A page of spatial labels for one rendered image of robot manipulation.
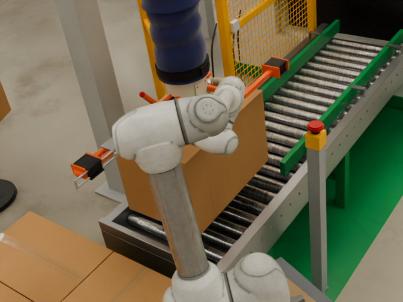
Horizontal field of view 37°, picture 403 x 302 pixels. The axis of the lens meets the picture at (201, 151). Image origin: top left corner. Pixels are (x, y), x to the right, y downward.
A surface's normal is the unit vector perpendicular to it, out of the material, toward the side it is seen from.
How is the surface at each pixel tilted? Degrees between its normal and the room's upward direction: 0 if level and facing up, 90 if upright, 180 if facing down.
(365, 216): 0
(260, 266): 3
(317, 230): 90
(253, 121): 90
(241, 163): 90
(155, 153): 84
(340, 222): 0
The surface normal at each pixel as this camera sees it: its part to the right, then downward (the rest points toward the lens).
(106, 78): 0.80, 0.25
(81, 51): -0.58, 0.54
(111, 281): -0.13, -0.80
